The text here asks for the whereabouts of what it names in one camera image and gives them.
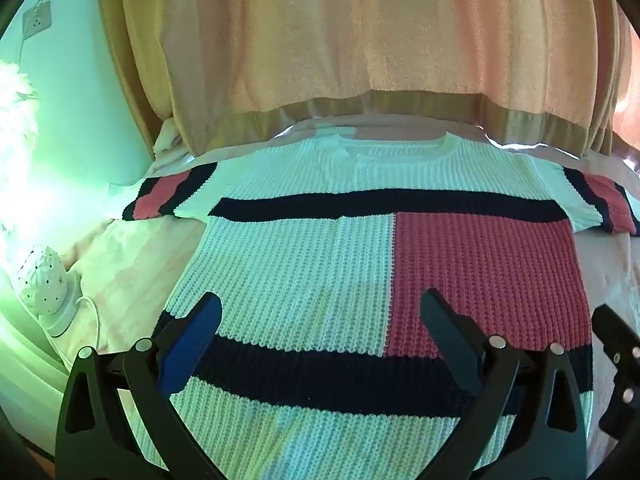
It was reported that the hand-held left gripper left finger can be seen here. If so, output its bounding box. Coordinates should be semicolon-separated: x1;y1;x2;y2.
55;292;224;480

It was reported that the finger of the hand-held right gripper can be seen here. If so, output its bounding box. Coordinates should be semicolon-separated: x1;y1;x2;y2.
599;355;640;442
592;304;640;367

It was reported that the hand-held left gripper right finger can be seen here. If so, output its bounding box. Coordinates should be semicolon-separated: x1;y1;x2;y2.
419;288;589;480

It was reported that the white pink navy knit sweater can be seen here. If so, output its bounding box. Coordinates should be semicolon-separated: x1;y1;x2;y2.
123;132;640;472

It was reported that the white dotted table lamp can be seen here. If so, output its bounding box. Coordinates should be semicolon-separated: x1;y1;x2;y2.
14;244;82;337

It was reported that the orange pink curtain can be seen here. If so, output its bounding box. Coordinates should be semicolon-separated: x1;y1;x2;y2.
94;0;640;160

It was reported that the white lamp cable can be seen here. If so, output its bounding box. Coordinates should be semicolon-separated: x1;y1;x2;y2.
72;295;102;351

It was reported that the white wall socket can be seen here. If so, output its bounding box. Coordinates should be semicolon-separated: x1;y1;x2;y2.
21;2;54;41

